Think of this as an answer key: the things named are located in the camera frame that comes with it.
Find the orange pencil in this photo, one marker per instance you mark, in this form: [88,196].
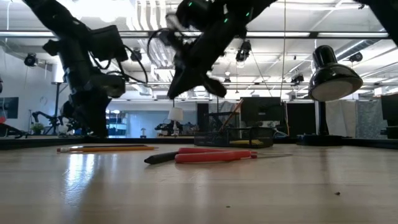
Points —
[118,149]

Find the white-shade table lamp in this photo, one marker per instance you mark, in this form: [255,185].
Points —
[175,114]

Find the black mesh desk organizer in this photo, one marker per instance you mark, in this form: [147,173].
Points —
[214,140]

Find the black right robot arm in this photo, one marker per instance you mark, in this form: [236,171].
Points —
[217,18]

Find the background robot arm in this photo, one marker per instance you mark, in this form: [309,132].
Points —
[46,116]

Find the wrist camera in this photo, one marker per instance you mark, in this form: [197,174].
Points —
[172,29]
[109,43]

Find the black background panel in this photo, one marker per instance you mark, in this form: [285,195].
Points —
[300,119]
[261,112]

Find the small background potted plant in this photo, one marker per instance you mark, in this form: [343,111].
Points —
[37,127]

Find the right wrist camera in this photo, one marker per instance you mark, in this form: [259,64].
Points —
[172,29]

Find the ceiling-mounted black camera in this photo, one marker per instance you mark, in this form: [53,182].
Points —
[30,59]
[136,54]
[356,57]
[243,52]

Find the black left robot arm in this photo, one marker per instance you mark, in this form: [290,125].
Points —
[62,25]

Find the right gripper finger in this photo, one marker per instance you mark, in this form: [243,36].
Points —
[185,84]
[216,88]

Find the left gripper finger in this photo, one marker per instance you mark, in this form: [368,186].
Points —
[100,118]
[84,119]

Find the black desk lamp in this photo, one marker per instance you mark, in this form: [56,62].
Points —
[332,77]

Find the dark wall picture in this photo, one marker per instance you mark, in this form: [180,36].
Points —
[9,108]

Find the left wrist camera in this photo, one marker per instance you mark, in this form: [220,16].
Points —
[109,43]

